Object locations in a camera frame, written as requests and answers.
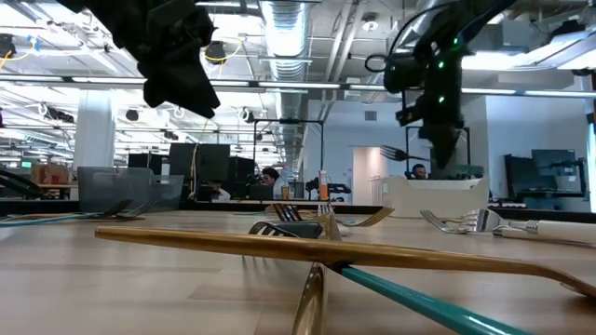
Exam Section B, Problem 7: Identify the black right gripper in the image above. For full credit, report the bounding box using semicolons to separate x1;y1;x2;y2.
396;32;467;169

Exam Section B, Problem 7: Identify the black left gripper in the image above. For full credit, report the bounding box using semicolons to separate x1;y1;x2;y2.
58;0;221;120

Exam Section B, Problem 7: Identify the black fork teal handle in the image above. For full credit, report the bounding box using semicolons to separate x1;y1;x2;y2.
115;199;159;221
248;221;532;335
272;203;304;222

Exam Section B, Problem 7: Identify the teal strip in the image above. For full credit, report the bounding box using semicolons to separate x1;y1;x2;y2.
0;198;134;228

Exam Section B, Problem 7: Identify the gold knife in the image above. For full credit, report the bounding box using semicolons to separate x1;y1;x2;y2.
291;212;344;335

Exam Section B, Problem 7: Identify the person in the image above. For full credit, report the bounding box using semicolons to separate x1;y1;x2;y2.
260;166;291;201
409;163;432;181
187;180;233;204

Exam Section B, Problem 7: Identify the black ceiling dome device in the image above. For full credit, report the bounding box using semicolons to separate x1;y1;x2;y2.
203;40;228;65

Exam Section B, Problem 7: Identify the white plastic bin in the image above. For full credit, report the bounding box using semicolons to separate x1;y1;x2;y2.
381;175;491;219

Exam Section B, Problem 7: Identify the black monitor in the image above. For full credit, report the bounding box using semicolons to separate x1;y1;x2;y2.
128;153;164;176
230;156;256;187
198;142;232;185
168;142;199;185

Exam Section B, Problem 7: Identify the black display screen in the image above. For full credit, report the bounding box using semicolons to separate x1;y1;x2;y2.
531;148;578;178
505;154;560;200

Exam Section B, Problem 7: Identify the white pillar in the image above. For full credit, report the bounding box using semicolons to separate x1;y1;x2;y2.
73;89;116;171

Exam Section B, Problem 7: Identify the grey translucent plastic bin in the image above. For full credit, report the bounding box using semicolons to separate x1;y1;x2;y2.
76;166;185;213

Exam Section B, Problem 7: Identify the long linear ceiling light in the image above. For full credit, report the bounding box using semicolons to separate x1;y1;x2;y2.
0;74;596;100

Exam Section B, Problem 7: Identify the black desk equipment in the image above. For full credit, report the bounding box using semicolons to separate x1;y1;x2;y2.
305;176;353;202

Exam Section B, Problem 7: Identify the brown cardboard box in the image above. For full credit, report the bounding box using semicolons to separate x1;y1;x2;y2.
31;163;71;186

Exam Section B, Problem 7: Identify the black ceiling box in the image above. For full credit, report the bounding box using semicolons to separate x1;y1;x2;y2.
0;33;18;60

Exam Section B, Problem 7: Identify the black rig frame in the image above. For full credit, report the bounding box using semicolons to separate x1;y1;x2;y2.
405;125;471;181
252;119;326;196

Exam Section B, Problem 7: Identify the yellow hanging cable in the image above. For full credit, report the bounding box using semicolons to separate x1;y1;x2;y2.
188;39;244;193

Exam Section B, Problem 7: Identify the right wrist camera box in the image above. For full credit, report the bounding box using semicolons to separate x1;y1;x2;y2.
383;51;426;95

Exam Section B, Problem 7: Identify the slanted silver ventilation duct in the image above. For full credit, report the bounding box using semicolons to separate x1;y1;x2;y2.
360;0;437;104

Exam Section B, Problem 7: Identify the black right camera cable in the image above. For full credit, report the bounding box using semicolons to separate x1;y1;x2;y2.
364;0;462;74

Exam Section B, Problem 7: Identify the wide silver ventilation duct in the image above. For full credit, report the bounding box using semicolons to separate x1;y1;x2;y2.
258;0;313;162

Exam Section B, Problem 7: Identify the black chair frame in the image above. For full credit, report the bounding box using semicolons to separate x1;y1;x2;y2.
0;167;46;199

